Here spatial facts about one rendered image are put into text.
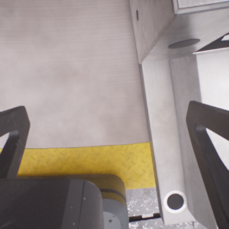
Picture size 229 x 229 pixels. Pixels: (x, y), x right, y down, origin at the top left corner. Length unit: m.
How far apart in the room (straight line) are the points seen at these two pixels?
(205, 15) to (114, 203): 0.56
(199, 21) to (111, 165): 0.73
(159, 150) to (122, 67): 0.22
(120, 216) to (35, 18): 0.57
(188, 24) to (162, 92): 0.30
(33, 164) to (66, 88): 0.47
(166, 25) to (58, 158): 0.76
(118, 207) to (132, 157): 0.26
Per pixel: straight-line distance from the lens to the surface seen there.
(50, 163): 0.90
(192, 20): 0.19
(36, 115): 0.55
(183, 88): 0.43
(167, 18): 0.18
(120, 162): 0.87
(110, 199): 0.66
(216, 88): 0.41
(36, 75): 0.55
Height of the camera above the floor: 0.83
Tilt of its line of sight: 86 degrees down
